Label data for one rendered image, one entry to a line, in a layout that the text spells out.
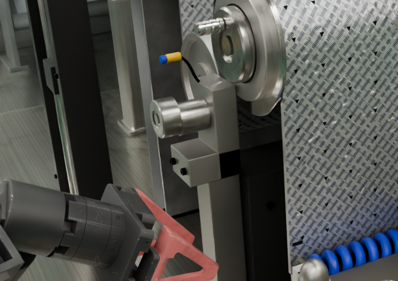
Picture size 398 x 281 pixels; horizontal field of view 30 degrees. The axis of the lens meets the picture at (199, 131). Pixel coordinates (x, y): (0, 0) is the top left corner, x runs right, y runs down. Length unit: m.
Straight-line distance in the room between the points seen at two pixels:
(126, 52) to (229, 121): 0.69
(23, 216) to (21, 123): 1.02
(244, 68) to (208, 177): 0.13
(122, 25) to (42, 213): 0.83
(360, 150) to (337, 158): 0.03
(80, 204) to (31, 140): 0.89
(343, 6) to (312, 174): 0.17
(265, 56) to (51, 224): 0.24
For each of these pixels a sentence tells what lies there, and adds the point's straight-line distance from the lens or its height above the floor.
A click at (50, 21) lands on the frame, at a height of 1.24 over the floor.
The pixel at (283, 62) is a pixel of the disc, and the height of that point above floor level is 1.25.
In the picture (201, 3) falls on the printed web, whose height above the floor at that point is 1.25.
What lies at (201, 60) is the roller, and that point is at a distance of 0.85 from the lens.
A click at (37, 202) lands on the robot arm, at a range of 0.62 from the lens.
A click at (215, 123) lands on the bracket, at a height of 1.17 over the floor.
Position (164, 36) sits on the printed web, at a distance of 1.05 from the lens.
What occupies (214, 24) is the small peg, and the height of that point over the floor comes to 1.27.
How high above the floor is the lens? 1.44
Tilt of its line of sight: 22 degrees down
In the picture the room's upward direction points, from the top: 5 degrees counter-clockwise
